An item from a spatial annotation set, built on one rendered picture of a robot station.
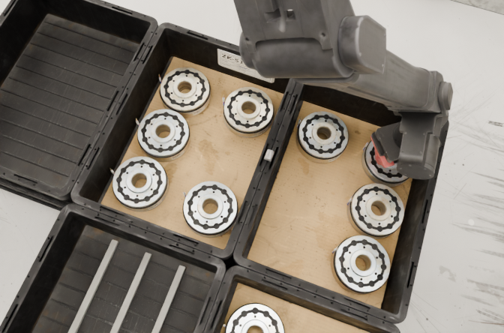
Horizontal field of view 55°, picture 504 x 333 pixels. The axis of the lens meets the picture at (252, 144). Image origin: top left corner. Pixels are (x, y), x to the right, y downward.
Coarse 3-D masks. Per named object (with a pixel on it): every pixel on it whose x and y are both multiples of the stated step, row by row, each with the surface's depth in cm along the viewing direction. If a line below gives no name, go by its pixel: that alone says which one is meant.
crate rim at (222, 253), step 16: (160, 32) 96; (176, 32) 96; (192, 32) 96; (224, 48) 95; (144, 64) 93; (128, 96) 90; (288, 96) 92; (112, 112) 89; (112, 128) 88; (272, 128) 89; (96, 144) 86; (272, 144) 88; (96, 160) 85; (80, 176) 84; (256, 176) 85; (80, 192) 83; (96, 208) 82; (112, 208) 82; (240, 208) 83; (144, 224) 81; (240, 224) 82; (176, 240) 81; (192, 240) 81; (224, 256) 80
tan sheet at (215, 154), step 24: (168, 72) 104; (216, 72) 104; (216, 96) 102; (192, 120) 100; (216, 120) 100; (192, 144) 98; (216, 144) 98; (240, 144) 98; (264, 144) 99; (168, 168) 96; (192, 168) 96; (216, 168) 96; (240, 168) 96; (168, 192) 94; (240, 192) 95; (144, 216) 92; (168, 216) 92; (216, 240) 91
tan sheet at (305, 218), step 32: (352, 128) 101; (288, 160) 97; (352, 160) 98; (288, 192) 95; (320, 192) 95; (352, 192) 96; (288, 224) 93; (320, 224) 93; (256, 256) 90; (288, 256) 90; (320, 256) 91; (384, 288) 89
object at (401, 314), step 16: (288, 112) 90; (272, 160) 88; (256, 192) 84; (432, 192) 86; (256, 208) 83; (240, 240) 81; (416, 240) 82; (240, 256) 80; (416, 256) 81; (272, 272) 81; (304, 288) 79; (320, 288) 79; (352, 304) 78; (368, 304) 78; (400, 304) 78; (400, 320) 77
